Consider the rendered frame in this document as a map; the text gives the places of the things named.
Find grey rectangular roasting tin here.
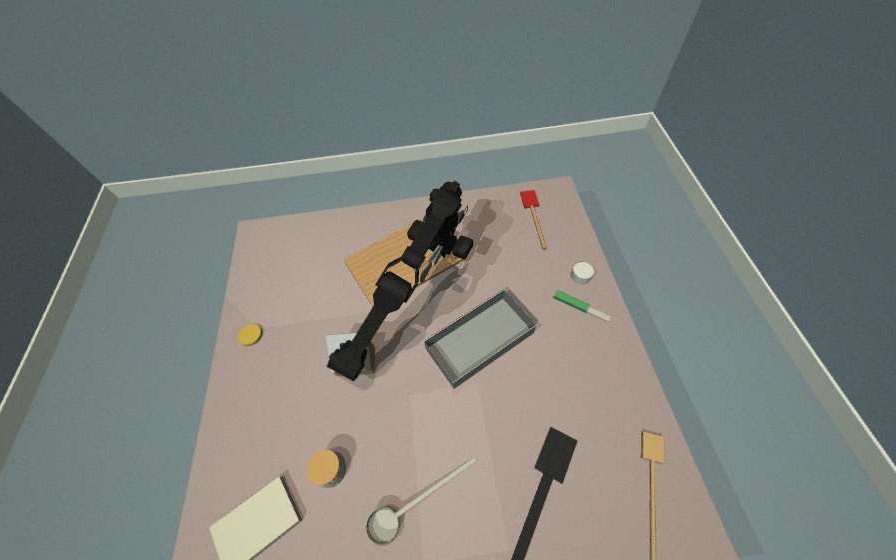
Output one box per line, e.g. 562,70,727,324
423,289,537,388

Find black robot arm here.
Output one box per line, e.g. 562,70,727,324
327,181,462,381

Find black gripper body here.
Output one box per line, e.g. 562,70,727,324
407,220,473,259

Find cream short cylinder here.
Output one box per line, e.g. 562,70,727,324
571,262,594,284

